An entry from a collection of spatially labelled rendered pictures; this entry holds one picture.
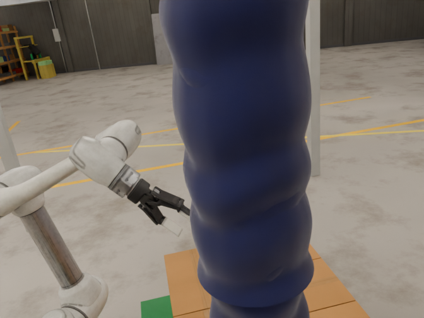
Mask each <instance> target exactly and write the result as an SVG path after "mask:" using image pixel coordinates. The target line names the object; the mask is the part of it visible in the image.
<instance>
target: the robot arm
mask: <svg viewBox="0 0 424 318"><path fill-rule="evenodd" d="M141 136H142V135H141V130H140V128H139V126H138V125H137V124H136V123H135V122H134V121H131V120H122V121H119V122H116V123H115V124H114V125H111V126H109V127H108V128H106V129H105V130H104V131H102V132H101V133H99V134H97V135H96V137H95V138H91V137H87V136H82V137H80V138H79V139H78V140H77V141H76V142H75V143H74V144H73V145H72V147H71V149H70V151H69V157H68V158H66V159H65V160H63V161H61V162H59V163H58V164H56V165H54V166H53V167H51V168H49V169H47V170H45V171H44V172H42V171H41V170H40V169H39V168H37V167H34V166H31V165H27V166H22V167H18V168H13V169H11V170H9V171H7V172H5V173H3V174H2V175H0V219H1V218H2V217H4V216H6V215H8V214H10V213H12V214H14V215H15V216H17V217H19V218H20V220H21V221H22V223H23V224H24V226H25V228H26V230H27V231H28V233H29V234H30V236H31V238H32V240H33V241H34V243H35V245H36V246H37V248H38V250H39V251H40V253H41V255H42V256H43V258H44V259H45V261H46V263H47V265H48V266H49V268H50V270H51V271H52V273H53V275H54V276H55V278H56V280H57V281H58V283H59V284H60V287H59V291H58V295H59V300H60V304H61V308H60V309H53V310H51V311H49V312H48V313H46V314H45V315H43V316H42V318H98V316H99V315H100V313H101V311H102V310H103V308H104V306H105V304H106V301H107V298H108V294H109V288H108V286H107V284H106V282H105V281H104V280H103V279H102V278H101V277H99V276H95V275H90V274H89V273H86V272H81V270H80V268H79V267H78V265H77V263H76V261H75V260H74V258H73V256H72V254H71V253H70V251H69V249H68V247H67V245H66V244H65V242H64V240H63V239H62V237H61V234H60V233H59V231H58V229H57V228H56V226H55V224H54V222H53V221H52V219H51V217H50V215H49V214H48V212H47V210H46V208H45V206H44V203H45V198H44V192H45V191H47V190H48V189H50V188H51V187H53V186H55V185H56V184H58V183H60V182H61V181H62V180H64V179H66V178H67V177H69V176H70V175H72V174H73V173H75V172H77V171H78V170H80V171H81V172H82V173H84V174H85V175H86V176H87V177H89V178H90V179H91V180H93V181H95V182H96V183H98V184H101V185H103V186H105V187H109V189H110V190H111V191H113V192H115V193H116V194H117V195H119V196H120V197H121V198H123V197H124V196H125V195H126V196H127V199H128V200H130V201H131V202H133V203H134V204H137V203H138V202H140V203H139V204H138V207H139V208H140V209H142V210H143V211H144V213H145V214H146V215H147V216H148V217H149V218H150V219H151V221H152V222H153V223H154V224H155V225H158V224H159V225H162V226H164V227H165V228H166V229H168V230H170V231H171V232H172V233H174V234H175V235H176V236H178V237H179V236H180V234H181V233H182V231H183V228H181V227H179V226H178V225H177V224H175V223H174V222H173V221H171V220H170V219H168V218H167V217H166V216H163V215H162V213H161V211H160V210H159V208H158V206H164V207H168V208H172V209H176V210H177V212H178V213H179V214H181V215H182V216H183V217H184V218H186V219H188V220H189V221H190V209H189V208H188V207H187V206H185V205H184V201H185V200H184V199H182V198H180V197H178V196H175V195H173V194H171V193H169V192H166V191H163V190H161V189H160V188H158V187H157V186H155V187H154V188H153V190H151V189H150V188H149V187H150V184H149V183H148V182H147V181H145V180H144V179H139V177H140V173H138V172H137V171H135V170H134V169H133V168H131V167H130V166H129V165H127V164H126V163H125V161H126V160H127V159H128V158H129V157H130V156H131V155H132V154H133V153H134V152H135V150H136V149H137V147H138V146H139V144H140V141H141Z"/></svg>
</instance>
